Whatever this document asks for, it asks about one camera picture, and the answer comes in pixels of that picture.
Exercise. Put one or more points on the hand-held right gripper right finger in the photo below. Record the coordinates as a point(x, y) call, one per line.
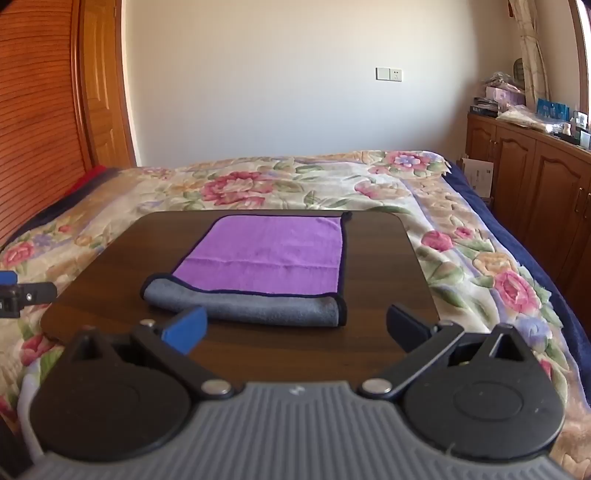
point(405, 325)

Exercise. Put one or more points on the wooden window frame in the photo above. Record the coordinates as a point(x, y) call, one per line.
point(582, 50)

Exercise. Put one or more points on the white cardboard box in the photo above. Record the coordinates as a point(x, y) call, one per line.
point(478, 175)

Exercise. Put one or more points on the white wall socket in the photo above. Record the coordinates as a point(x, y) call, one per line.
point(395, 74)

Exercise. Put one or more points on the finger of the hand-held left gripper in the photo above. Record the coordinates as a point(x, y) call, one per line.
point(32, 293)

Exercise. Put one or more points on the purple and grey towel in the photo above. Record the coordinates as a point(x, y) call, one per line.
point(268, 254)

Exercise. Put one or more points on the red cloth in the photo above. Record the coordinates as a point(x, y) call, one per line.
point(94, 175)

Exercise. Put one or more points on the pink box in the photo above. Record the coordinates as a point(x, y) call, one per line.
point(505, 96)

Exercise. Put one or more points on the wooden door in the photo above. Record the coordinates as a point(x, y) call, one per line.
point(104, 92)

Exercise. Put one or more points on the blue box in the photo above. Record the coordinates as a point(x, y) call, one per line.
point(551, 110)

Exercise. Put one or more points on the stack of dark books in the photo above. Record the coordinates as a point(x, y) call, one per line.
point(484, 108)

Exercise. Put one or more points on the dark blue bed sheet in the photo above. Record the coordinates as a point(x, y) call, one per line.
point(531, 270)

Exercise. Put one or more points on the clear plastic bag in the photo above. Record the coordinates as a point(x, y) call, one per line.
point(524, 116)

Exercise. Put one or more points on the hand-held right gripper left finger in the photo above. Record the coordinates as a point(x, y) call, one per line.
point(187, 328)

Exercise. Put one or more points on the small picture frame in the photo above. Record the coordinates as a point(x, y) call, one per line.
point(584, 137)

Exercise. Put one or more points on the brown wooden cabinet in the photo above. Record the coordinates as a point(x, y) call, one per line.
point(531, 170)

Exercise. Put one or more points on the dark wooden lap table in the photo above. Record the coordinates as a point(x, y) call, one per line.
point(378, 258)

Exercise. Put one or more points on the patterned curtain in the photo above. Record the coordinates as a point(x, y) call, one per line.
point(531, 50)

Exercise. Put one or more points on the ribbed wooden headboard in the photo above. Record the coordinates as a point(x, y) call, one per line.
point(37, 115)

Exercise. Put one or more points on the white wall switch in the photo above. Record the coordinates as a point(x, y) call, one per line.
point(382, 74)

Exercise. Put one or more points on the floral blanket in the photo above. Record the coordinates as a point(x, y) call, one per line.
point(277, 184)

